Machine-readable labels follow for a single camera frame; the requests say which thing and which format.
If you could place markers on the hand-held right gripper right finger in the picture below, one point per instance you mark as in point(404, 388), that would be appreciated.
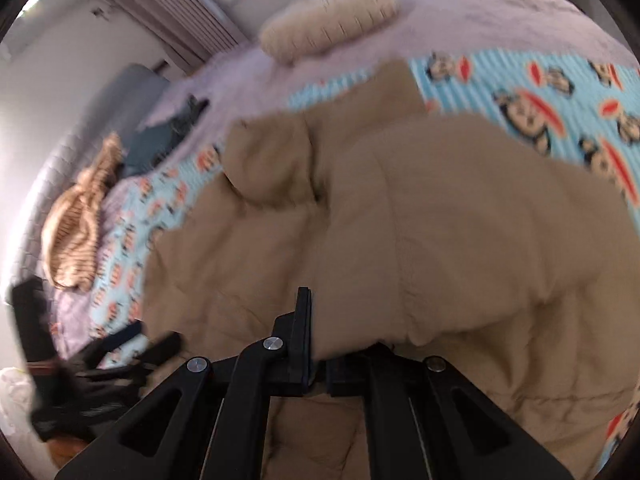
point(350, 375)

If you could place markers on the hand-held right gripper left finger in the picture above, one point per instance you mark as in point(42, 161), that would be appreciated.
point(301, 330)

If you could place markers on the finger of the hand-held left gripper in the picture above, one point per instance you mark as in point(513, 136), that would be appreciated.
point(157, 351)
point(115, 341)

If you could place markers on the tan puffy coat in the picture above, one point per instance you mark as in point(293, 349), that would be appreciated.
point(425, 240)

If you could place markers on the orange striped garment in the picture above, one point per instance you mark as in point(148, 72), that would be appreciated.
point(75, 230)

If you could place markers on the dark teal clothing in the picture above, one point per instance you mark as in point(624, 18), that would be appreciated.
point(155, 142)

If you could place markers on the grey padded headboard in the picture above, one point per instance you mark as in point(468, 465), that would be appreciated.
point(80, 125)

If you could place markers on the cream knitted pillow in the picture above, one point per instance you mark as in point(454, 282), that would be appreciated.
point(325, 17)

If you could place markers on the pleated curtain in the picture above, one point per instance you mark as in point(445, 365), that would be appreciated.
point(175, 10)

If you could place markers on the blue monkey printed blanket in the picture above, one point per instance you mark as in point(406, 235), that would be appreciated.
point(540, 90)

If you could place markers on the white air conditioner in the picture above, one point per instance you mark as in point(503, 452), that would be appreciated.
point(50, 5)

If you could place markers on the purple bed sheet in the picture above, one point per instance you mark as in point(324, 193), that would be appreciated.
point(450, 15)

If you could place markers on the wall socket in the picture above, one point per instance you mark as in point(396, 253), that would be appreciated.
point(100, 12)

